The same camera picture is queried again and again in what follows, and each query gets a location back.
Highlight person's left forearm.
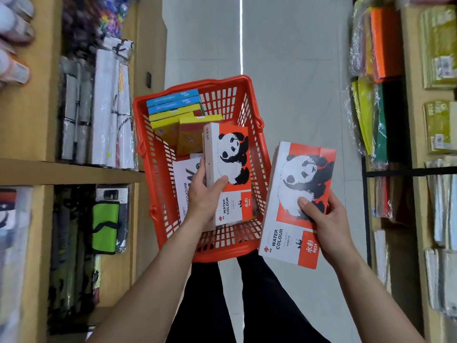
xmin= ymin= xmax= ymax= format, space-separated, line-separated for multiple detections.
xmin=85 ymin=217 xmax=215 ymax=343

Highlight green paper pack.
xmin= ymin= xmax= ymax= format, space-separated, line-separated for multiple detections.
xmin=371 ymin=83 xmax=390 ymax=165

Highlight white Maries watercolour boxes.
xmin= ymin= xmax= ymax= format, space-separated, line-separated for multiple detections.
xmin=172 ymin=153 xmax=206 ymax=225

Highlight person's right forearm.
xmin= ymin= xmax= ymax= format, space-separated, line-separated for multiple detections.
xmin=332 ymin=253 xmax=426 ymax=343

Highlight person's right hand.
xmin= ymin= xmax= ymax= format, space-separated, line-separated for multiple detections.
xmin=298 ymin=191 xmax=354 ymax=268

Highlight blue paint box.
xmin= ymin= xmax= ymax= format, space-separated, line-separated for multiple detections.
xmin=145 ymin=89 xmax=200 ymax=108
xmin=147 ymin=96 xmax=202 ymax=115

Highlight person's black trousers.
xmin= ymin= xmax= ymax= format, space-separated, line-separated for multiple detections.
xmin=166 ymin=250 xmax=331 ymax=343

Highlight red paper pack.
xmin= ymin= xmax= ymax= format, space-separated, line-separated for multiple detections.
xmin=371 ymin=174 xmax=411 ymax=225

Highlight row of paint bottles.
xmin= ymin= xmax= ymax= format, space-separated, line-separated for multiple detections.
xmin=0 ymin=0 xmax=36 ymax=86

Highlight yellow paper pack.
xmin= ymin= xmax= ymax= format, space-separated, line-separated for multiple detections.
xmin=351 ymin=77 xmax=376 ymax=156

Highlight bag of colourful beads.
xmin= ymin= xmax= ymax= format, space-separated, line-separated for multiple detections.
xmin=62 ymin=0 xmax=131 ymax=54

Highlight small tied white roll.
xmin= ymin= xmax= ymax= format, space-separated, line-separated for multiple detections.
xmin=103 ymin=36 xmax=136 ymax=61

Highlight yellow paint box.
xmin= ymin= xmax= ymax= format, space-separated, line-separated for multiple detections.
xmin=150 ymin=111 xmax=195 ymax=147
xmin=177 ymin=114 xmax=224 ymax=157
xmin=149 ymin=103 xmax=205 ymax=122

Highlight green black pouch package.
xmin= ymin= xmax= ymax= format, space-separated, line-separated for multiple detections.
xmin=91 ymin=187 xmax=130 ymax=255

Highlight paper display rack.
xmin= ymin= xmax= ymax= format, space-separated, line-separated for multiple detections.
xmin=344 ymin=0 xmax=457 ymax=343

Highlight red plastic shopping basket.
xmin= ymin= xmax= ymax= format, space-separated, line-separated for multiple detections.
xmin=132 ymin=75 xmax=272 ymax=264

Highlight stack of dark long packages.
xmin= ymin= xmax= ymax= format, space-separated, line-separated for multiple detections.
xmin=48 ymin=187 xmax=102 ymax=334

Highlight clear-wrapped paper pack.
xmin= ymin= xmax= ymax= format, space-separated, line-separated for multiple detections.
xmin=348 ymin=3 xmax=374 ymax=77

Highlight white packet stack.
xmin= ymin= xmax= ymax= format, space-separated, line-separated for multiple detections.
xmin=425 ymin=157 xmax=457 ymax=251
xmin=425 ymin=248 xmax=457 ymax=318

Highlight grey tube pack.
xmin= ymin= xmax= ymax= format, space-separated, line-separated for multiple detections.
xmin=59 ymin=57 xmax=94 ymax=163

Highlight wooden shelf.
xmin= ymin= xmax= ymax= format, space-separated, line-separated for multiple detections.
xmin=0 ymin=0 xmax=169 ymax=343

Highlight person's left hand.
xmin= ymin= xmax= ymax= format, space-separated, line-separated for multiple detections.
xmin=184 ymin=157 xmax=229 ymax=229

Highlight clear-wrapped calligraphy set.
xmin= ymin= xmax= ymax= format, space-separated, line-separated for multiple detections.
xmin=0 ymin=187 xmax=33 ymax=343

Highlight orange paper pack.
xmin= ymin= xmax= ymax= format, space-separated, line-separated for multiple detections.
xmin=369 ymin=7 xmax=404 ymax=82

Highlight yellow-green packet stack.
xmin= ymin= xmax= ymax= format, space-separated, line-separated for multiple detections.
xmin=419 ymin=5 xmax=457 ymax=90
xmin=423 ymin=100 xmax=457 ymax=154

